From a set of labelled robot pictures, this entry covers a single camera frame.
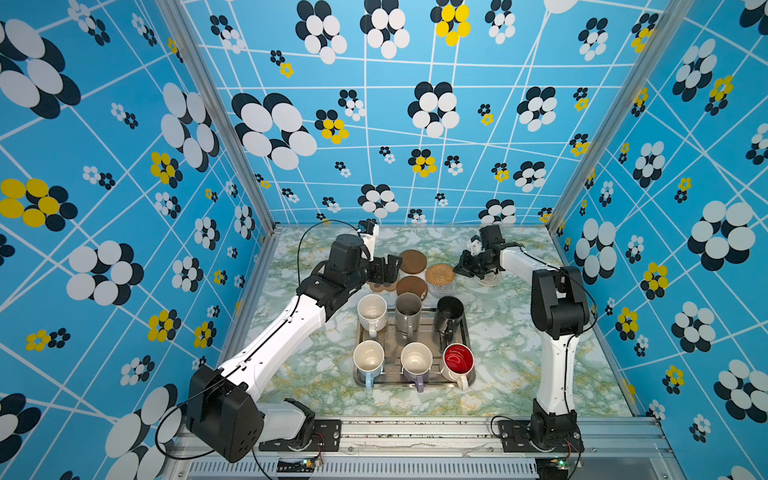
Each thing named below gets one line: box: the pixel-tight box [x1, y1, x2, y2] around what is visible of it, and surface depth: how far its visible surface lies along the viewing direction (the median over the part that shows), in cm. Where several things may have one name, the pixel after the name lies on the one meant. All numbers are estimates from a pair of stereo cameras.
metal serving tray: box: [353, 308, 476, 393], surface depth 86 cm
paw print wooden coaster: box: [367, 281, 398, 293], surface depth 104 cm
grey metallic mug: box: [395, 292, 422, 339], surface depth 89 cm
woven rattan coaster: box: [426, 264, 455, 286], surface depth 106 cm
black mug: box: [433, 296, 465, 347], surface depth 91 cm
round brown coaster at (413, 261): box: [400, 249, 427, 274], surface depth 111 cm
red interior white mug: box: [441, 343, 475, 391], surface depth 81 cm
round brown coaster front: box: [396, 276, 428, 301], surface depth 104 cm
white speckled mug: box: [357, 293, 388, 338], surface depth 91 cm
